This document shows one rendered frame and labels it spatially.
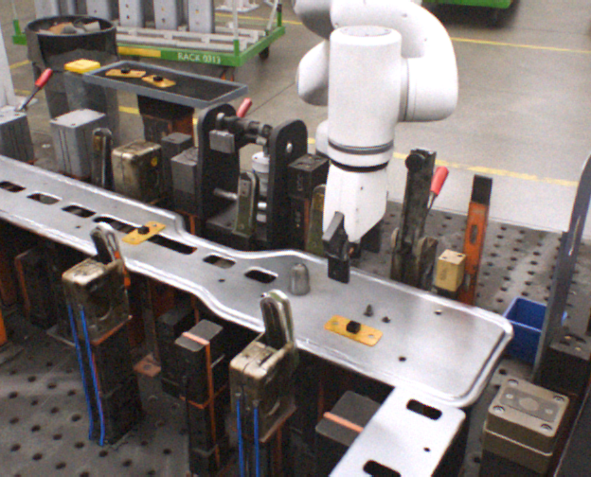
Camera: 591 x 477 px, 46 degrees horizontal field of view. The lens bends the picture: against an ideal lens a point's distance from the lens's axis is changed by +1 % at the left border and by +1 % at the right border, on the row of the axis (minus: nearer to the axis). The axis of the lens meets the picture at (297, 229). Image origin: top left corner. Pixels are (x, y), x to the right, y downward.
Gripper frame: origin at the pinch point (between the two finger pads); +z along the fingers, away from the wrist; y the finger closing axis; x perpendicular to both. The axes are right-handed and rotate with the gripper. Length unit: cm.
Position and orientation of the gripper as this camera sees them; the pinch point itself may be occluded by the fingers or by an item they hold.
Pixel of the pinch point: (354, 259)
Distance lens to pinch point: 98.1
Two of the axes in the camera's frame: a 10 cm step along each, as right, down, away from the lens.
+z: 0.0, 8.7, 4.9
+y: -5.4, 4.1, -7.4
